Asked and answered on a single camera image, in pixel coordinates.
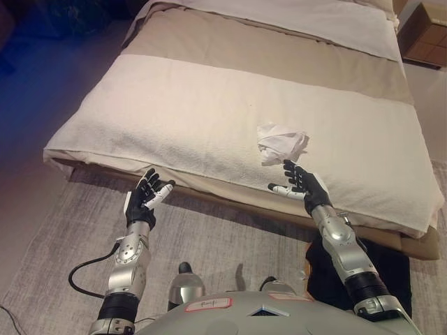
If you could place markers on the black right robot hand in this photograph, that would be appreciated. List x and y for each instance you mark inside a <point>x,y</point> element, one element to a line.
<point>314,192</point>

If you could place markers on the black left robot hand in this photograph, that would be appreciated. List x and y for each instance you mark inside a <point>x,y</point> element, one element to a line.
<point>139,204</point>

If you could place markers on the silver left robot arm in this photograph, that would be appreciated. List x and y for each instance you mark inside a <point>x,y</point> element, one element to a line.
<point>127,265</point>

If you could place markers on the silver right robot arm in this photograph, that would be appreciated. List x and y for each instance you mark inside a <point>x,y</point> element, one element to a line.
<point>349,254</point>

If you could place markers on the low bed with beige base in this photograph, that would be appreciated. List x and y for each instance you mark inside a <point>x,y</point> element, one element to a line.
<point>223,209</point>

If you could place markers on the white terry bed blanket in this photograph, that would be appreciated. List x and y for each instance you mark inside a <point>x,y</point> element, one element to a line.
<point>195,115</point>

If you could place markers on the black fabric basket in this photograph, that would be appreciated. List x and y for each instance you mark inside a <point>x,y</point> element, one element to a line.
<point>387,272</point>

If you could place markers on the silver left robot leg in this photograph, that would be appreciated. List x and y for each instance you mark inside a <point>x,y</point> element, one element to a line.
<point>186,282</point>

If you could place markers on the silver robot leg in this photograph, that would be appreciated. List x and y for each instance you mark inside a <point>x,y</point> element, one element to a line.
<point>277,286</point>
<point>186,282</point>

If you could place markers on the grey woven rug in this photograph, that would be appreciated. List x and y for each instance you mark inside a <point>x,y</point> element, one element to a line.
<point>223,244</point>

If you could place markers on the silver right robot leg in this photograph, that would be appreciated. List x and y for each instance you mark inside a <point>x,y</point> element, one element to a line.
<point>277,286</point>

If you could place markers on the grey robot torso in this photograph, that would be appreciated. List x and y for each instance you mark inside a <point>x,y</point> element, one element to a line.
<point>279,319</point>

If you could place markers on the beige duvet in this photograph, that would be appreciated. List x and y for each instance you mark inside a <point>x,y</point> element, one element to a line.
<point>244,66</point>

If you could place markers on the wooden nightstand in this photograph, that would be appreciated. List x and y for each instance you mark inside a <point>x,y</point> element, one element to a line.
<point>426,35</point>

